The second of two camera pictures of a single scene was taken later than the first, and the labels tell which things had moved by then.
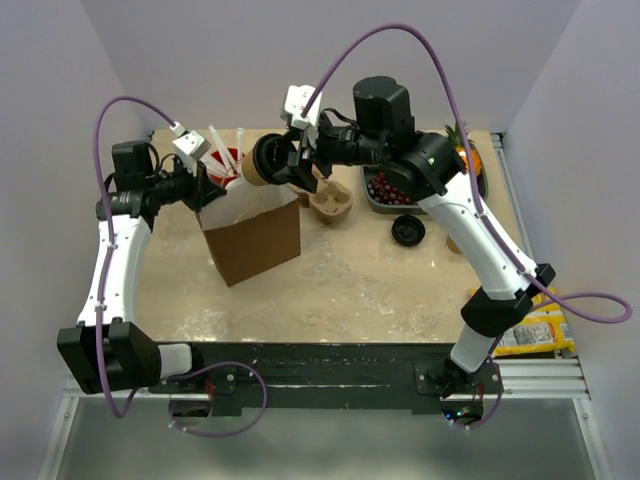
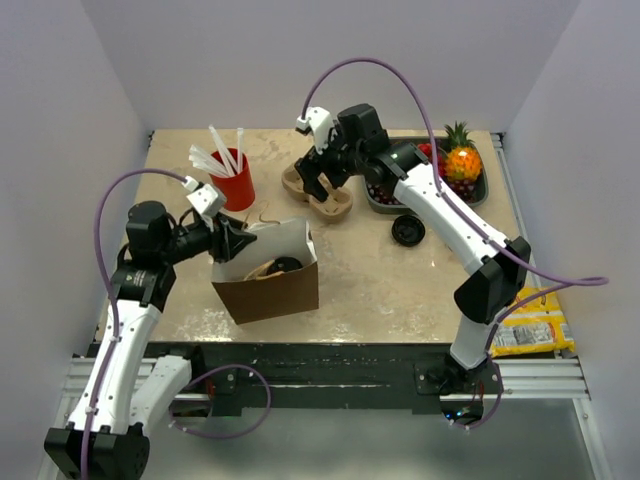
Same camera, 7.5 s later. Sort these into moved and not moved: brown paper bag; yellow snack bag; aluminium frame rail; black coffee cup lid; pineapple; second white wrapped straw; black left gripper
Moved: black coffee cup lid; brown paper bag; black left gripper
Not moved: aluminium frame rail; pineapple; yellow snack bag; second white wrapped straw
